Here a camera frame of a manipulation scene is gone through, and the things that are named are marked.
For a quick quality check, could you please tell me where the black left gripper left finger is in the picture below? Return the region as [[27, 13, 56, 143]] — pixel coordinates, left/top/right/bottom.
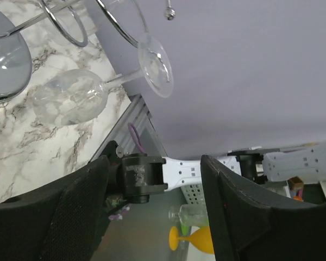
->
[[0, 156, 109, 260]]

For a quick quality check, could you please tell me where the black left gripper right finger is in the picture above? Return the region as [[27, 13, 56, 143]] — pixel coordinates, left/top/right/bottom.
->
[[200, 154, 326, 261]]

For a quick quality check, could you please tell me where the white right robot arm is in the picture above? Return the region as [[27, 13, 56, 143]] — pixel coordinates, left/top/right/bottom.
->
[[102, 141, 326, 204]]

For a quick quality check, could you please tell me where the chrome wine glass rack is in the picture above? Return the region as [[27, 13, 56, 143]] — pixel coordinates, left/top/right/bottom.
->
[[0, 0, 176, 103]]

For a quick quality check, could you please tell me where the orange plastic goblet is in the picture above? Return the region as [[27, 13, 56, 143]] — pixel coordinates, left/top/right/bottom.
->
[[168, 226, 215, 254]]

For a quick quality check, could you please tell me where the clear glass bottle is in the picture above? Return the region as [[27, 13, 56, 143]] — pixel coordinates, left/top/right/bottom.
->
[[168, 204, 209, 227]]

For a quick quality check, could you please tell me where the white perforated basket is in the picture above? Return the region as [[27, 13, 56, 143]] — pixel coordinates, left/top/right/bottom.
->
[[181, 183, 205, 205]]

